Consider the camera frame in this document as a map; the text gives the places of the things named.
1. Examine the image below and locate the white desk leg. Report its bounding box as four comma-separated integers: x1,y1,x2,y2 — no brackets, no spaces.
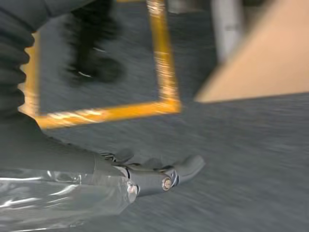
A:
210,0,245,63

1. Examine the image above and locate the black robot right foot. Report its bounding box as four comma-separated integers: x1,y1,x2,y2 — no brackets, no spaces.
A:
61,0,124,86

